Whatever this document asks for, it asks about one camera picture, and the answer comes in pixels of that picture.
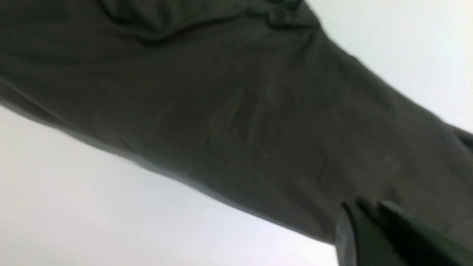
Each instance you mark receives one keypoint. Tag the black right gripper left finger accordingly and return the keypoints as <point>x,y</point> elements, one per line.
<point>360,239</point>

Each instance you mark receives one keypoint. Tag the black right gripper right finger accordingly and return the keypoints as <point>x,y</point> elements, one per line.
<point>419,244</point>

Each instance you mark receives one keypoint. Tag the dark gray long-sleeve top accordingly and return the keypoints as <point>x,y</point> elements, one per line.
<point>248,100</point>

